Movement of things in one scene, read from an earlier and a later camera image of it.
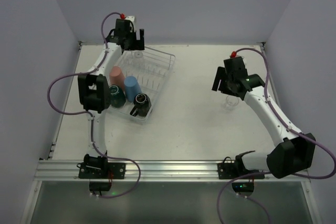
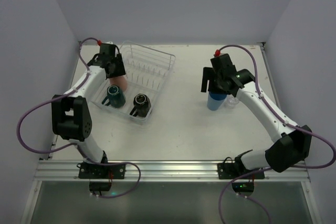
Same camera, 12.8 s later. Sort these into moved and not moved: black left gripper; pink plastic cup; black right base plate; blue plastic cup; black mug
Moved: blue plastic cup; black left gripper
Not moved: black mug; black right base plate; pink plastic cup
